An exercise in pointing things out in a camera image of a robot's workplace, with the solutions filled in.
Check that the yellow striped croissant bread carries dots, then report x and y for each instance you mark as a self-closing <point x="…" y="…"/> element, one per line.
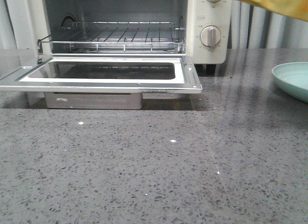
<point x="293" y="8"/>

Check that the lower oven knob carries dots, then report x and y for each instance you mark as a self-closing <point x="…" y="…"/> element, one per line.
<point x="210" y="36"/>

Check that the glass oven door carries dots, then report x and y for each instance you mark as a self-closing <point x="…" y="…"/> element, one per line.
<point x="104" y="82"/>

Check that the white Toshiba toaster oven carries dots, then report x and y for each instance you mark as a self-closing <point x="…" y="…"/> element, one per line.
<point x="195" y="28"/>

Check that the metal oven wire rack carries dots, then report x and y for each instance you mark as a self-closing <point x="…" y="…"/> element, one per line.
<point x="116" y="37"/>

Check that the light green round plate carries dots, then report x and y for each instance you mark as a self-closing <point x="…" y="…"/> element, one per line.
<point x="292" y="78"/>

